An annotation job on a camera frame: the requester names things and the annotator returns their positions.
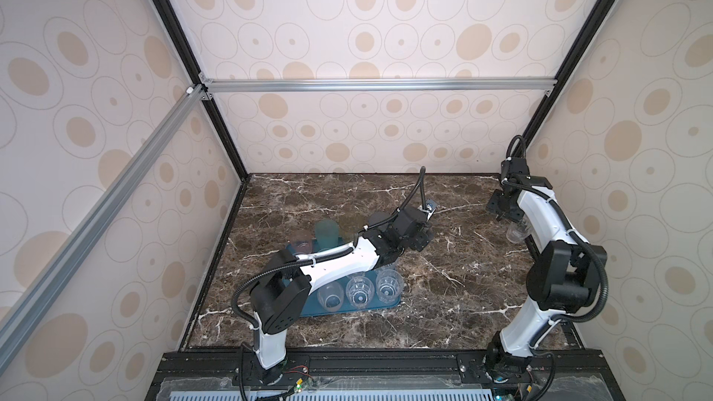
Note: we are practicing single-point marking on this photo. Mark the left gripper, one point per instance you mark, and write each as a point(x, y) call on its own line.
point(421, 239)

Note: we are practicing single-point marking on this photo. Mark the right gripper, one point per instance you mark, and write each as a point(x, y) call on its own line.
point(496, 205)

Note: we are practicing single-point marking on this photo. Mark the clear cup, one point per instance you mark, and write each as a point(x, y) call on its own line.
point(518, 232)
point(389, 286)
point(359, 291)

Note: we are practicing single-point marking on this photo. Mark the teal plastic tray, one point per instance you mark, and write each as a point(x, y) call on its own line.
point(384, 306)

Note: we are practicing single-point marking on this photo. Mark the green textured plastic cup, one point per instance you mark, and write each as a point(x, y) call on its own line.
point(327, 234)

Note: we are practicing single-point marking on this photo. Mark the frosted white plastic cup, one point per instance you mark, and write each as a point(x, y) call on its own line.
point(331, 297)

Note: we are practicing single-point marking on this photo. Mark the pink plastic cup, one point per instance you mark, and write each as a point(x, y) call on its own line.
point(302, 246)

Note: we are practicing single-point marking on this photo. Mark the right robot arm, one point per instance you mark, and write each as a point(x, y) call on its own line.
point(567, 281)

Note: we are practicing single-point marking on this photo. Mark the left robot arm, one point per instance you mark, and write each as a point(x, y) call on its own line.
point(273, 299)

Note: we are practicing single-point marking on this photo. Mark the horizontal aluminium rail back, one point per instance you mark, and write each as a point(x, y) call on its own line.
point(332, 85)

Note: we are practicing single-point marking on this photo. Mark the black frame post right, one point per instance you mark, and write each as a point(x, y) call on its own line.
point(592, 25)

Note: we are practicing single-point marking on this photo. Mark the black frame post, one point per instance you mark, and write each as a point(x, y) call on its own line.
point(181, 44)
point(592, 25)

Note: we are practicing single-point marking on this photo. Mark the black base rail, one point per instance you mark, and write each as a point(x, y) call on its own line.
point(380, 374)

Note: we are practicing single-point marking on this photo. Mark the black frame post left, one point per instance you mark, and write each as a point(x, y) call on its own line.
point(181, 44)

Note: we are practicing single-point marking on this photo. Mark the diagonal aluminium rail left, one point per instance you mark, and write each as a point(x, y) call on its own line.
point(32, 307)

